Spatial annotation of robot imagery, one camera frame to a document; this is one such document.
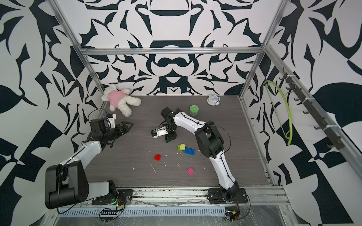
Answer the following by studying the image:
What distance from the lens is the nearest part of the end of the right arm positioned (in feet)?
2.39

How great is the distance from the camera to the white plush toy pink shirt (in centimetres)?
107

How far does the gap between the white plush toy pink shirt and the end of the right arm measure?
0.38m
